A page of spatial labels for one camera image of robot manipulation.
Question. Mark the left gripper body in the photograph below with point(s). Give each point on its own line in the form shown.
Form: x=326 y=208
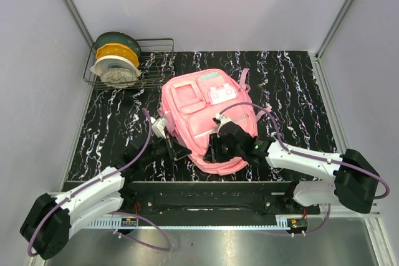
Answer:
x=161 y=150

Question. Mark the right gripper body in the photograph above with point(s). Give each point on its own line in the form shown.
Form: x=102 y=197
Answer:
x=221 y=152

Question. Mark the pink school backpack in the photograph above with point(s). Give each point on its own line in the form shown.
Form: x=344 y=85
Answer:
x=190 y=102

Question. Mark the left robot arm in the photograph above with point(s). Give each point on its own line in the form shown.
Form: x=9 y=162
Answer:
x=53 y=220

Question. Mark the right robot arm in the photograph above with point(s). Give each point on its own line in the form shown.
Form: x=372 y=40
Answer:
x=347 y=178

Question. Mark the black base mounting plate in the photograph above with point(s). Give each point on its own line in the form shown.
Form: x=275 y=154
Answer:
x=212 y=204

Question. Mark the speckled beige plate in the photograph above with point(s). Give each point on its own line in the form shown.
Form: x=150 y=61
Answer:
x=119 y=77

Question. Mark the white blue-rimmed plate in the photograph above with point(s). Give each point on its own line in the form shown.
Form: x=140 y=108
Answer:
x=110 y=62

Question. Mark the yellow plate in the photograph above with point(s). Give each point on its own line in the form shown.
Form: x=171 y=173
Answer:
x=120 y=50

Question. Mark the dark green plate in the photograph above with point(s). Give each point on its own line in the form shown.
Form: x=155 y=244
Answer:
x=120 y=38

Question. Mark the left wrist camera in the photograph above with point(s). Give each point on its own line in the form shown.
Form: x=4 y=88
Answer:
x=158 y=126

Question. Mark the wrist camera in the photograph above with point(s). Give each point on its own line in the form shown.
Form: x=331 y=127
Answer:
x=158 y=126
x=220 y=120

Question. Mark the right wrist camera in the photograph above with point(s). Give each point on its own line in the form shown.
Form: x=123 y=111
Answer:
x=220 y=120

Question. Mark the grey wire dish rack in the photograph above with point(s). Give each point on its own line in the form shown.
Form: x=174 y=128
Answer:
x=156 y=64

